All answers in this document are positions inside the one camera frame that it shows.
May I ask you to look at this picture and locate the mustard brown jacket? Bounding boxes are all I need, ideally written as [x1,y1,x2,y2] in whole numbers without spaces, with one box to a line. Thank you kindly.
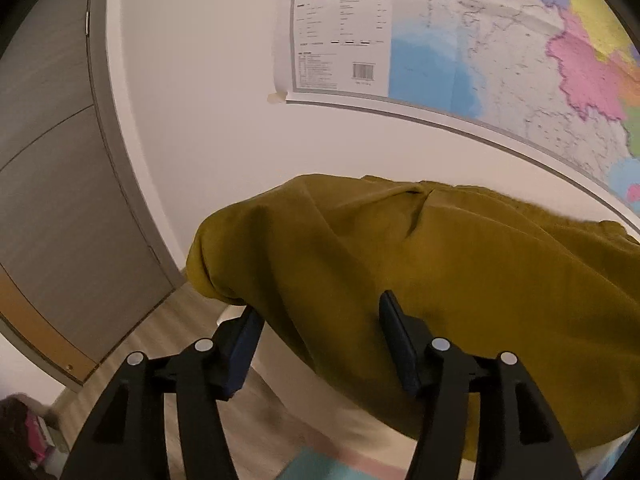
[186,174,639,452]

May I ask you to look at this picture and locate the teal grey bed sheet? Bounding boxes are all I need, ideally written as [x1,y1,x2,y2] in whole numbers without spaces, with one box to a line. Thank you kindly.
[277,448,406,480]

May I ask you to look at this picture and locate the grey wooden door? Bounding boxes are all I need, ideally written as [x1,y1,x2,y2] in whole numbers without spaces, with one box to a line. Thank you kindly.
[1,0,183,388]

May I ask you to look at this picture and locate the colourful wall map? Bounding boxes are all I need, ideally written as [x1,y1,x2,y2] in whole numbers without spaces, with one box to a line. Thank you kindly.
[273,0,639,228]

